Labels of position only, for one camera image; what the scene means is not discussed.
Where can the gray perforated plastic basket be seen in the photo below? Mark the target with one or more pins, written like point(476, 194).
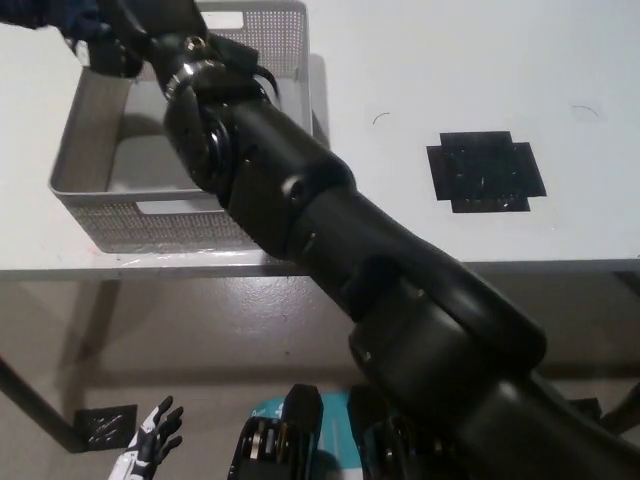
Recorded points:
point(100, 200)

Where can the navy umbrella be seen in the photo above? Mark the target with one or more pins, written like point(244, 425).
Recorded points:
point(45, 15)

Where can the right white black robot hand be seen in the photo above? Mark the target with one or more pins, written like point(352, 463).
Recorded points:
point(150, 20)

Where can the black tape patch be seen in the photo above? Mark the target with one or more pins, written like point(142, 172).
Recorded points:
point(485, 170)

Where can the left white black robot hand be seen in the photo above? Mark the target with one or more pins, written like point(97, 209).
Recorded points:
point(145, 445)

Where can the dark metal table leg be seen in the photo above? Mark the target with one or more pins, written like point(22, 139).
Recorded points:
point(35, 405)
point(629, 281)

